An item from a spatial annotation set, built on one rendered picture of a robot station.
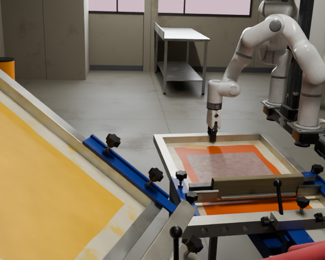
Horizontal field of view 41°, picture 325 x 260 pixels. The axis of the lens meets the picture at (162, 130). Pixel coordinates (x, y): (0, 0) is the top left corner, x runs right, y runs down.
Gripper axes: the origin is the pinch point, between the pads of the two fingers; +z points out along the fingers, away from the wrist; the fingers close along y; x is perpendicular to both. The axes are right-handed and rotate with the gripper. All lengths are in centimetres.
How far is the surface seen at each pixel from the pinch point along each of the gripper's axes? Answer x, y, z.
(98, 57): 27, 771, 128
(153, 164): -7, 209, 119
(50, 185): 72, -93, -27
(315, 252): 16, -127, -26
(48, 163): 73, -85, -30
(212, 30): -225, 752, 63
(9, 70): 179, 526, 96
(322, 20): -353, 519, 10
